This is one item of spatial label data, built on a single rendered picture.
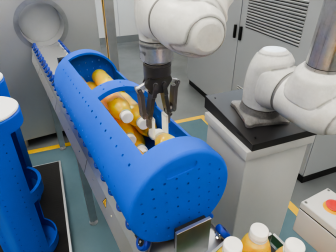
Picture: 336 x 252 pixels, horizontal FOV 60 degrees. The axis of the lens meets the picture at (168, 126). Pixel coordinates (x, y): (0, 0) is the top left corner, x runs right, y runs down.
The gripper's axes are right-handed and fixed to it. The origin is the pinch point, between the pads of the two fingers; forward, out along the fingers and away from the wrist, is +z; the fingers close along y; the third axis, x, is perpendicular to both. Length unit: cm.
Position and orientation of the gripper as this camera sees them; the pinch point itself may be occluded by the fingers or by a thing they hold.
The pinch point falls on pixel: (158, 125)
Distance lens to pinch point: 87.6
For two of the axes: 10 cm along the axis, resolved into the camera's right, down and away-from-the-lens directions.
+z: 0.0, 8.4, 5.3
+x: 4.8, 4.7, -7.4
